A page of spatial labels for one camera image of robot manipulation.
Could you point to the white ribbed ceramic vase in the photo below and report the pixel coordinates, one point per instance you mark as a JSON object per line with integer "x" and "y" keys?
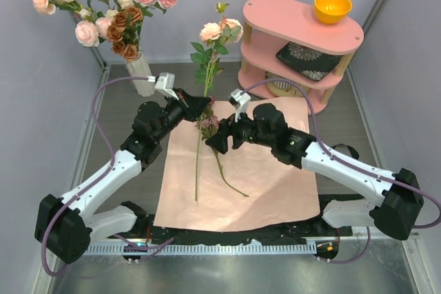
{"x": 140, "y": 68}

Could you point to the white perforated cable duct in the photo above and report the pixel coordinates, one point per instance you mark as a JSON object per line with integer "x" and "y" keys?
{"x": 115, "y": 247}

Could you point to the pink wrapping paper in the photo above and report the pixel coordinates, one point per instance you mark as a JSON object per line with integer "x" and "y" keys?
{"x": 242, "y": 190}

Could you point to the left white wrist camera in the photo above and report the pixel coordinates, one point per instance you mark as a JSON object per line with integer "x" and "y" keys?
{"x": 163, "y": 84}

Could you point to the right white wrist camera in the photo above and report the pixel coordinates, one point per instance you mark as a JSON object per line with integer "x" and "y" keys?
{"x": 240, "y": 100}

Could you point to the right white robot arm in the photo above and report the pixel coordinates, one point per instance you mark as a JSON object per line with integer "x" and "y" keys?
{"x": 395, "y": 197}

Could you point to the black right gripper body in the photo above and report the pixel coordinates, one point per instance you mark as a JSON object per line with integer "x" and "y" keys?
{"x": 245, "y": 130}

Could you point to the pink three-tier shelf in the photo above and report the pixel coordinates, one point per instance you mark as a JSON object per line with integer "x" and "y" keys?
{"x": 271, "y": 24}

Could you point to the aluminium frame rail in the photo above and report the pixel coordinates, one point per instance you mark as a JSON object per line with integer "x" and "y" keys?
{"x": 68, "y": 230}

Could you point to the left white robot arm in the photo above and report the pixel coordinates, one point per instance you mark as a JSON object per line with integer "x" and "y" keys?
{"x": 139, "y": 151}

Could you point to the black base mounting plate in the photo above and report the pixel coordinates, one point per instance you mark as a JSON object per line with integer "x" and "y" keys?
{"x": 276, "y": 234}

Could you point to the striped ceramic bowl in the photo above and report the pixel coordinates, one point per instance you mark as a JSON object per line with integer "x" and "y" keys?
{"x": 279, "y": 88}

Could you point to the black floral square plate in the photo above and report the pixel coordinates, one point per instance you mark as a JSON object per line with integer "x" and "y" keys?
{"x": 310, "y": 63}

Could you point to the peach rose flower stem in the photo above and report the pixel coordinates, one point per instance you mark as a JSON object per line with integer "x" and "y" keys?
{"x": 214, "y": 39}

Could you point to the mauve flower stem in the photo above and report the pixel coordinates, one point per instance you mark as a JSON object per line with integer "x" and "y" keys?
{"x": 208, "y": 125}

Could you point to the light pink peony stem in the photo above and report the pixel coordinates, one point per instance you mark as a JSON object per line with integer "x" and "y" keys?
{"x": 89, "y": 34}

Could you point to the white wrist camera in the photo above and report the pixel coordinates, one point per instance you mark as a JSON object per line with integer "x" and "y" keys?
{"x": 163, "y": 84}
{"x": 240, "y": 100}

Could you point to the black ribbon with gold lettering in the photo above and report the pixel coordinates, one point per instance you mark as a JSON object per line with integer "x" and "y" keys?
{"x": 349, "y": 149}

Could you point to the brown rose flower stem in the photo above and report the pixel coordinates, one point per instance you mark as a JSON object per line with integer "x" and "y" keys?
{"x": 124, "y": 33}

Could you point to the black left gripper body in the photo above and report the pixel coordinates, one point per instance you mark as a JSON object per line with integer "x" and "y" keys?
{"x": 173, "y": 113}

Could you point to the orange plastic bowl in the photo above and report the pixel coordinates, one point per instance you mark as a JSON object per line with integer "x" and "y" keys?
{"x": 332, "y": 11}

